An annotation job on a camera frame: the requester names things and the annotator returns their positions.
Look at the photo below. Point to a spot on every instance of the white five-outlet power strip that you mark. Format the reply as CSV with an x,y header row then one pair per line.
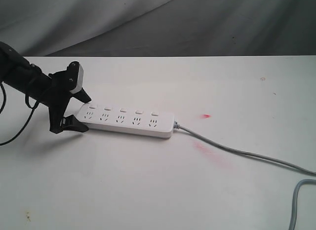
x,y
127,120

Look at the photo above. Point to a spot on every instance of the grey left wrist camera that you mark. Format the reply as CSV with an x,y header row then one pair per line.
x,y
74,77

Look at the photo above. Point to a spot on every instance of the grey fabric backdrop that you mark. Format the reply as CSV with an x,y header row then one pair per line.
x,y
117,28

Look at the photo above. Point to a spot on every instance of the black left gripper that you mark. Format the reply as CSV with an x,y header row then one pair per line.
x,y
56,97

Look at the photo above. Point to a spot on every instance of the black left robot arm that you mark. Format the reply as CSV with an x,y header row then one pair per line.
x,y
20,74

